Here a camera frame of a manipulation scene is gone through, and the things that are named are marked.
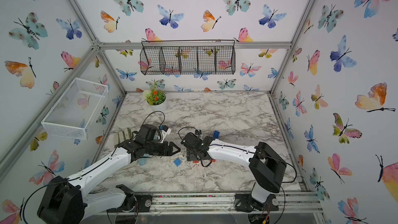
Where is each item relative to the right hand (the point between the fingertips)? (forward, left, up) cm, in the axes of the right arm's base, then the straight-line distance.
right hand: (196, 153), depth 83 cm
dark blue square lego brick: (+15, -11, -4) cm, 19 cm away
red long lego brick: (-2, 0, -6) cm, 6 cm away
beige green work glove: (+12, +44, -4) cm, 46 cm away
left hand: (0, +9, +5) cm, 10 cm away
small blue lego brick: (-3, +10, -6) cm, 12 cm away
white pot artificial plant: (+31, +28, +8) cm, 43 cm away
